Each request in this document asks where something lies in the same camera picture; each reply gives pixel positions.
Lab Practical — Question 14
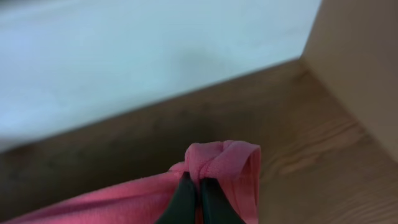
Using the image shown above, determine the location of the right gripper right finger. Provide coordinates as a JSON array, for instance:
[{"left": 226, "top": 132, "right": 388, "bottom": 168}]
[{"left": 200, "top": 178, "right": 245, "bottom": 224}]

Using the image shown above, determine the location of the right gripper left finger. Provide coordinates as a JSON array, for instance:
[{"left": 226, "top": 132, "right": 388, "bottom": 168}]
[{"left": 155, "top": 172, "right": 197, "bottom": 224}]

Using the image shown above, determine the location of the red printed t-shirt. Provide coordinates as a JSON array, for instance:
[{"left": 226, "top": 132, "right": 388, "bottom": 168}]
[{"left": 11, "top": 141, "right": 261, "bottom": 223}]

